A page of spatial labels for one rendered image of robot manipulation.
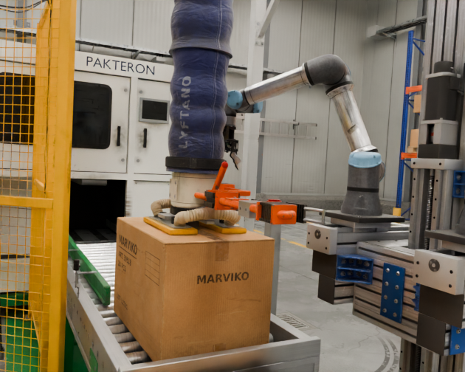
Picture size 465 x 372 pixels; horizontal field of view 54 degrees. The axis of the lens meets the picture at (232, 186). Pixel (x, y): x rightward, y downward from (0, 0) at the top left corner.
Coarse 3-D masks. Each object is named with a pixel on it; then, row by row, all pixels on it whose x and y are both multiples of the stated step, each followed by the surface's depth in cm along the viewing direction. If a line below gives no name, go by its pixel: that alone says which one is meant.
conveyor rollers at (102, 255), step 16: (96, 256) 296; (112, 256) 300; (112, 272) 257; (112, 288) 229; (96, 304) 207; (112, 304) 203; (112, 320) 184; (128, 336) 169; (128, 352) 159; (144, 352) 154
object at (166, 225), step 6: (150, 216) 180; (174, 216) 164; (150, 222) 174; (156, 222) 168; (162, 222) 166; (168, 222) 166; (162, 228) 160; (168, 228) 156; (174, 228) 156; (180, 228) 157; (186, 228) 158; (192, 228) 158; (174, 234) 154; (180, 234) 155; (186, 234) 156; (192, 234) 157
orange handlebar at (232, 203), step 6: (240, 192) 186; (246, 192) 188; (198, 198) 163; (204, 198) 157; (222, 198) 146; (228, 198) 141; (234, 198) 142; (240, 198) 140; (228, 204) 140; (234, 204) 136; (252, 204) 128; (252, 210) 126; (282, 210) 116; (282, 216) 115; (288, 216) 115; (294, 216) 116
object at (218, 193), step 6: (204, 192) 152; (210, 192) 148; (216, 192) 146; (222, 192) 147; (228, 192) 148; (234, 192) 149; (210, 198) 150; (216, 198) 146; (204, 204) 152; (210, 204) 147; (216, 204) 146; (222, 204) 147
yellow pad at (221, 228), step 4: (216, 220) 180; (220, 220) 171; (200, 224) 179; (204, 224) 175; (208, 224) 172; (212, 224) 170; (216, 224) 169; (220, 224) 168; (224, 224) 168; (208, 228) 172; (212, 228) 169; (216, 228) 165; (220, 228) 163; (224, 228) 162; (228, 228) 163; (232, 228) 164; (236, 228) 164; (240, 228) 165; (244, 228) 166; (220, 232) 163; (224, 232) 162; (228, 232) 163; (232, 232) 163; (236, 232) 164; (240, 232) 165; (244, 232) 166
